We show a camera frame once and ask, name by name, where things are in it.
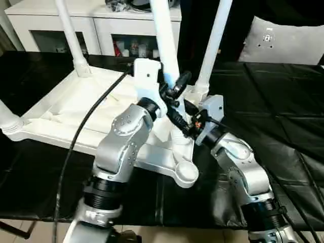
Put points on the white plastic table leg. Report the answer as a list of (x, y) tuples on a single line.
[(7, 119), (72, 38), (212, 50), (164, 38)]

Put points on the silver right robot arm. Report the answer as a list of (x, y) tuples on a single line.
[(243, 167)]

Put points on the white plastic table top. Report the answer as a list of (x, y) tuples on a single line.
[(63, 119)]

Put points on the black work mat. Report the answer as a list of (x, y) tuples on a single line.
[(278, 101)]

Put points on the grey curtain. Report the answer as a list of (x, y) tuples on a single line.
[(3, 38)]

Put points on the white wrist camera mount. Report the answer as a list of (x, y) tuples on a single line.
[(146, 76), (213, 106)]

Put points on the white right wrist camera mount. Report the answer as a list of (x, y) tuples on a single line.
[(213, 106)]

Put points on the grey helmet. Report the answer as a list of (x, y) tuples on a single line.
[(141, 2)]

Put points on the white sideboard with glass doors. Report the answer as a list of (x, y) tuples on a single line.
[(101, 22)]

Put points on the small white cup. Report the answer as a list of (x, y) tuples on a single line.
[(156, 53)]

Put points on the dark round robot body part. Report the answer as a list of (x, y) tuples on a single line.
[(130, 238)]

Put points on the white patterned jar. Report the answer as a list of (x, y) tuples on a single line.
[(142, 49)]

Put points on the black speaker with gold label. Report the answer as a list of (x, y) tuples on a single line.
[(192, 30)]

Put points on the black metal frame leg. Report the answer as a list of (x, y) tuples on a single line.
[(15, 230)]

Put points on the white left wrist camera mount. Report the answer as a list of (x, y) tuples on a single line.
[(146, 76)]

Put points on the red packet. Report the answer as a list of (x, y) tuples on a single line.
[(117, 49)]

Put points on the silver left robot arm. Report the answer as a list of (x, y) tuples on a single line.
[(126, 131)]

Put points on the grey cushion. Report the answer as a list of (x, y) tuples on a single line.
[(291, 45)]

